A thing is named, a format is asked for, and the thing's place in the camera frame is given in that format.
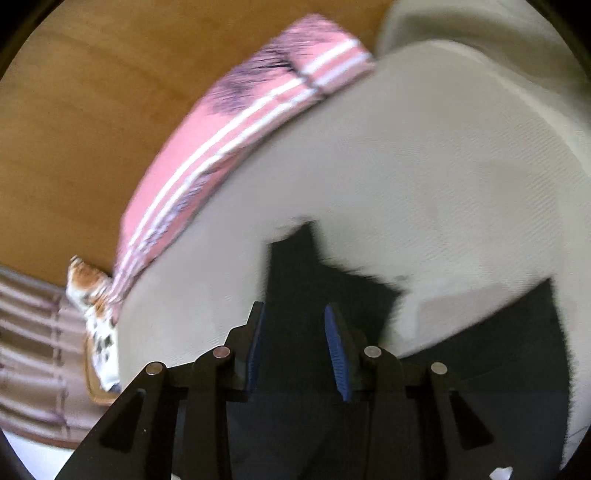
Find brown striped cloth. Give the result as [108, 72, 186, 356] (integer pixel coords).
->
[0, 265, 116, 449]

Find black pants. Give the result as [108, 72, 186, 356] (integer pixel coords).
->
[226, 220, 577, 480]

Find pink striped pillow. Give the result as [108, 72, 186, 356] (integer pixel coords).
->
[113, 13, 376, 320]

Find beige cloth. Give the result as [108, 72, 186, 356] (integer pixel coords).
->
[376, 0, 588, 95]

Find brown bamboo mat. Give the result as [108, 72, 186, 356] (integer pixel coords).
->
[0, 0, 393, 288]

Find grey woven bed mat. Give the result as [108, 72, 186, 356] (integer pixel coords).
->
[111, 39, 591, 480]

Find floral pillow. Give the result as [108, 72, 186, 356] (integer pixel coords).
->
[67, 256, 123, 395]

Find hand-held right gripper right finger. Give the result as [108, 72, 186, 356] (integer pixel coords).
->
[323, 303, 496, 480]

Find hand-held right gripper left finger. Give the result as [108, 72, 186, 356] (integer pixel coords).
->
[55, 301, 267, 480]

